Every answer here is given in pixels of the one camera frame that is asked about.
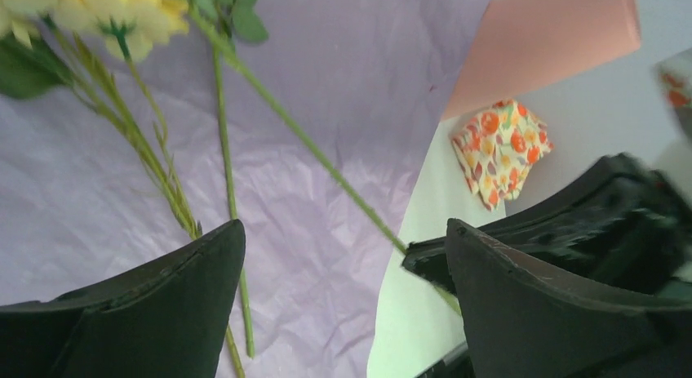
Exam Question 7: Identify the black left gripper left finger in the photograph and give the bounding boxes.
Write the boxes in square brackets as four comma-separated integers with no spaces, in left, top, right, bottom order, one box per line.
[1,220,246,377]

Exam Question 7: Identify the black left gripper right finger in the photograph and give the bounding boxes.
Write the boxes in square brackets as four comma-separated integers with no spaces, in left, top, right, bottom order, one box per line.
[445,218,691,377]

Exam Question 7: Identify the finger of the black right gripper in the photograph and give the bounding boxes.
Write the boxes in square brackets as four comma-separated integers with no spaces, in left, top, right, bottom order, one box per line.
[401,152,692,296]

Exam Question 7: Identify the pink purple wrapping paper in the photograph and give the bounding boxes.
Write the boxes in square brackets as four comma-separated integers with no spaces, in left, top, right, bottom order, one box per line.
[1,0,491,377]

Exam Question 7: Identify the peach flower stem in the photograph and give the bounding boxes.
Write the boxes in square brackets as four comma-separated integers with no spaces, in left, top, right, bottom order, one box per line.
[211,46,255,358]

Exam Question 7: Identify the yellow flower bunch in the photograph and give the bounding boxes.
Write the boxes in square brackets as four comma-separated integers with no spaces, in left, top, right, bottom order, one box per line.
[0,0,247,378]

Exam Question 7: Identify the white flower stem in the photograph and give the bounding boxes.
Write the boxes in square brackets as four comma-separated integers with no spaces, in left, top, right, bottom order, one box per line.
[189,0,490,289]

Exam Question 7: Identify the pink cylindrical vase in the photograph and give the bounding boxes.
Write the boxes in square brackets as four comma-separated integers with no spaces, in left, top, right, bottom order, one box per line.
[441,0,641,120]

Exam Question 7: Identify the floral patterned cloth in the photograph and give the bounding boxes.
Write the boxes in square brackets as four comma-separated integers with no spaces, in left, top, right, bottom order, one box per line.
[450,99,553,211]

